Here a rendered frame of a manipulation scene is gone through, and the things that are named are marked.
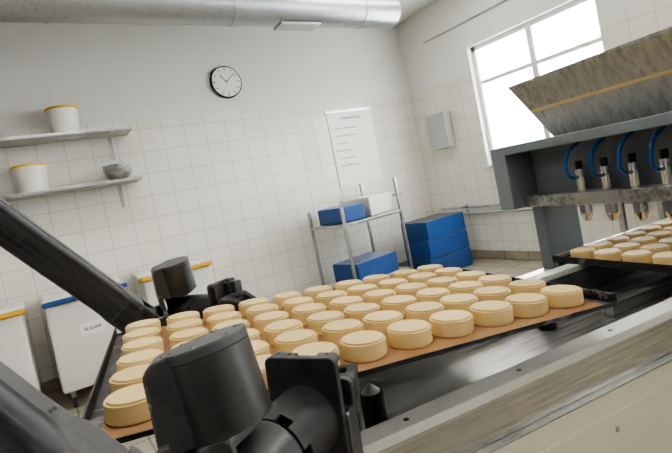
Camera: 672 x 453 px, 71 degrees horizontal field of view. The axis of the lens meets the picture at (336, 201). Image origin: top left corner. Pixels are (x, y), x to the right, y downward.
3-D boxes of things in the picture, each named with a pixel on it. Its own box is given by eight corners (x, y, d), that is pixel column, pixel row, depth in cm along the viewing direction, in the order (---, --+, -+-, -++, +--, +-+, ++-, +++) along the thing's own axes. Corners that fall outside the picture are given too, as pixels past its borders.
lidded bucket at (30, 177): (52, 191, 377) (46, 165, 376) (52, 188, 357) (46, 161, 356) (17, 196, 364) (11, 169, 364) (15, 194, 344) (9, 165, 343)
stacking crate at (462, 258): (448, 262, 557) (445, 246, 557) (473, 264, 523) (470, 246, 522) (409, 276, 528) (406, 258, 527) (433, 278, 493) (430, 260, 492)
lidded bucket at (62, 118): (82, 136, 392) (77, 110, 391) (84, 130, 371) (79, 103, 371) (49, 139, 379) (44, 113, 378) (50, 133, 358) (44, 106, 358)
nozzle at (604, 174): (612, 218, 101) (597, 137, 101) (625, 218, 99) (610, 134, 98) (593, 224, 99) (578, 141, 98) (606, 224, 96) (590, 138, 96)
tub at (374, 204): (366, 213, 518) (362, 195, 517) (395, 209, 484) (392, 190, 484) (342, 219, 494) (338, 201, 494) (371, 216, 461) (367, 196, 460)
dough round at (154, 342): (151, 349, 63) (149, 334, 63) (172, 353, 60) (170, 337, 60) (115, 362, 59) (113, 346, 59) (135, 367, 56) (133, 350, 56)
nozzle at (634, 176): (640, 218, 96) (625, 131, 95) (655, 218, 93) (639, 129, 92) (620, 224, 93) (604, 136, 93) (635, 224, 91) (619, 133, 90)
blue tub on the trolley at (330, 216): (342, 220, 489) (339, 205, 488) (367, 217, 456) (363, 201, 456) (319, 226, 471) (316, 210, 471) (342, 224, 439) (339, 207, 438)
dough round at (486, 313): (503, 313, 60) (501, 298, 60) (521, 324, 55) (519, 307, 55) (465, 319, 59) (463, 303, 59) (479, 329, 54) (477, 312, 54)
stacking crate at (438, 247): (444, 246, 557) (441, 229, 557) (470, 246, 524) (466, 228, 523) (406, 258, 525) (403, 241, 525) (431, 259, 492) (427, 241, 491)
